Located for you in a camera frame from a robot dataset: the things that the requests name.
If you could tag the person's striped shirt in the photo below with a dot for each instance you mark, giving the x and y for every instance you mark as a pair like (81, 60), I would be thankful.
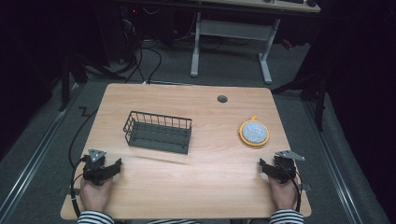
(172, 221)

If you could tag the round yellow-rimmed speckled scrubber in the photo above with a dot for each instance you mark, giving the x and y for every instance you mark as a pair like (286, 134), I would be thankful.
(254, 132)

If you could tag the dark metal stand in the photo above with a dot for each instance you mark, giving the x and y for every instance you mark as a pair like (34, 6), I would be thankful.
(65, 84)
(314, 93)

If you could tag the metal floor rail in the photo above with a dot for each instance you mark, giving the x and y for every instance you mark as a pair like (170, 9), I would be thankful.
(334, 165)
(34, 158)

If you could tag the black table grommet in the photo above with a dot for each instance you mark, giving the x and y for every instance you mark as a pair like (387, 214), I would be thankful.
(222, 99)

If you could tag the grey-legged background desk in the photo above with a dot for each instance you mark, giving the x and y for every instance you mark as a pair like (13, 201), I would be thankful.
(233, 29)

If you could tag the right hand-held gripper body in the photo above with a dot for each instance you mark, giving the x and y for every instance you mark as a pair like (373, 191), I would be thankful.
(286, 166)

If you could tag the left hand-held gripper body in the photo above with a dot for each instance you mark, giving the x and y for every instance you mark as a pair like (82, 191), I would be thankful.
(95, 161)

